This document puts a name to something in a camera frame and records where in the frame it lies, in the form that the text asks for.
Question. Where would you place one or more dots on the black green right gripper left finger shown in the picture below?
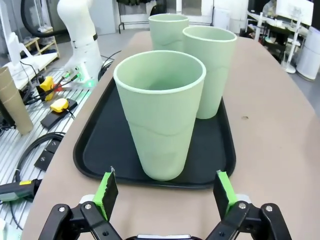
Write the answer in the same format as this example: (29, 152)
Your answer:
(106, 197)

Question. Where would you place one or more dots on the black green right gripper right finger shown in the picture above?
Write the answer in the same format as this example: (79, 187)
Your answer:
(223, 197)

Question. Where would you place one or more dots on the pale green plastic cup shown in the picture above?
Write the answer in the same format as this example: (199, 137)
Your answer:
(160, 130)
(215, 75)
(167, 35)

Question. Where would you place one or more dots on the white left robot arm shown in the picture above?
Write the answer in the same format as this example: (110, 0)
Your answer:
(80, 37)

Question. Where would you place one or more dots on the black plastic serving tray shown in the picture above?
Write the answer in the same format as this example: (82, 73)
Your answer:
(105, 140)

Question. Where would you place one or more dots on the grey yellow handheld device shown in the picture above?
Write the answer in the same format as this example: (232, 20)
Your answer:
(15, 190)

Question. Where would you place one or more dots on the yellow emergency stop box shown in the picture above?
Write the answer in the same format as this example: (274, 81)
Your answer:
(59, 105)
(47, 83)

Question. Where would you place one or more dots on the brown cardboard tube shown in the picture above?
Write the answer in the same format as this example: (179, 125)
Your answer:
(12, 100)

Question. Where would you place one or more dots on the light wooden low shelf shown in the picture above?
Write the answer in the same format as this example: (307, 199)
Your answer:
(47, 57)

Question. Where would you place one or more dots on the white cylindrical air purifier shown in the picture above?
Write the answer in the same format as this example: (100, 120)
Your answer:
(310, 55)

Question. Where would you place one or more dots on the white desk with T-legs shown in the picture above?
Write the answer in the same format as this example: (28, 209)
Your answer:
(293, 45)

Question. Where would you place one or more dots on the black flat base plate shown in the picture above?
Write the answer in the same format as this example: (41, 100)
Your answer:
(46, 156)
(50, 121)

